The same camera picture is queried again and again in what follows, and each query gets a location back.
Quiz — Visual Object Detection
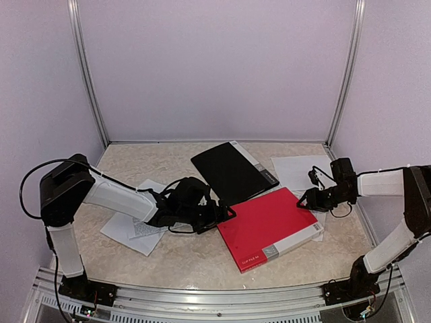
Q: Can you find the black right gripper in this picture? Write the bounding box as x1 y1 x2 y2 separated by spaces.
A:
296 184 354 212

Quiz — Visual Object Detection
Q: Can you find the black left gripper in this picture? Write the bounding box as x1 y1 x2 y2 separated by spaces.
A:
178 199 236 234

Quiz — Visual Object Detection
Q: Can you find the red clip file folder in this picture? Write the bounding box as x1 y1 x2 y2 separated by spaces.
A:
218 187 324 273

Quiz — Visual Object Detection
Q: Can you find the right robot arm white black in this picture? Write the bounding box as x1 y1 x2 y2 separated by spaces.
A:
296 157 430 299

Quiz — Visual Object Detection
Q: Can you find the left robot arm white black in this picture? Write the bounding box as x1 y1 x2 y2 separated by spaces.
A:
39 153 236 299

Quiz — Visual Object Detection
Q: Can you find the black clip file folder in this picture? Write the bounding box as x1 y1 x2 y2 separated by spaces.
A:
191 141 279 205

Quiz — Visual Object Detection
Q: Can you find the blank white paper sheet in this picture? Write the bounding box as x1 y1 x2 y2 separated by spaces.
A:
271 155 332 191

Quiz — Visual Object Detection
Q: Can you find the blank paper sheet left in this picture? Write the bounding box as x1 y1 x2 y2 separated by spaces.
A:
100 213 164 256

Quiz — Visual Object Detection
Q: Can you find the aluminium frame rail back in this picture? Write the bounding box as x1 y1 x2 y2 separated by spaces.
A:
108 139 327 145

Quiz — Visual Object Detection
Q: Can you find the aluminium frame post right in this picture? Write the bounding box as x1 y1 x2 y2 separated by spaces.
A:
325 0 366 149

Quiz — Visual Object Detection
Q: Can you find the aluminium frame post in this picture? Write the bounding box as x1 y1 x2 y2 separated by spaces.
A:
325 0 366 149
67 0 110 149

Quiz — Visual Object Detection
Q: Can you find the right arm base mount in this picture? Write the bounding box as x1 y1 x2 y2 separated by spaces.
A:
321 279 380 306

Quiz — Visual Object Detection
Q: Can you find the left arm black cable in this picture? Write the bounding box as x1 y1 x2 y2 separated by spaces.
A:
19 159 95 219

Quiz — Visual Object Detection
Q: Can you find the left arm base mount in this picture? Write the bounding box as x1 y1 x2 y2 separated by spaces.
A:
59 273 118 307

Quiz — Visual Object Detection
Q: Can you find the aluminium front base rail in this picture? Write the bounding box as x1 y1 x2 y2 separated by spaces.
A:
19 268 416 322

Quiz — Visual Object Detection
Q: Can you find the aluminium frame post left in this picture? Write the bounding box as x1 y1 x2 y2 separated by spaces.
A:
67 0 110 149

